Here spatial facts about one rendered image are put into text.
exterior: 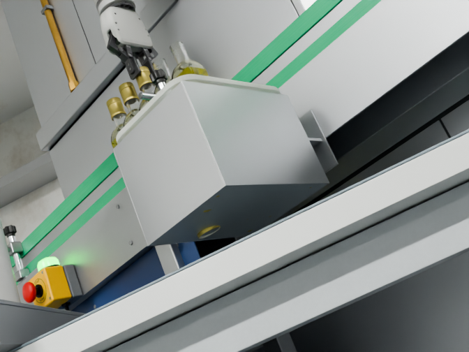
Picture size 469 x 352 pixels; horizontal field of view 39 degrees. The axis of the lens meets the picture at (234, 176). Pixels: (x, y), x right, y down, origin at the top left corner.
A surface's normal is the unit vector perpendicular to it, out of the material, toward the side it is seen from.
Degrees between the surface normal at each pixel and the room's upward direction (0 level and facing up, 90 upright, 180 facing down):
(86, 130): 90
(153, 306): 90
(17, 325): 90
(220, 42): 90
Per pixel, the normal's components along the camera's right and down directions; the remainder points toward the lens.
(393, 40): -0.68, 0.00
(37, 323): 0.88, -0.44
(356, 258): -0.29, -0.23
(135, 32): 0.68, -0.44
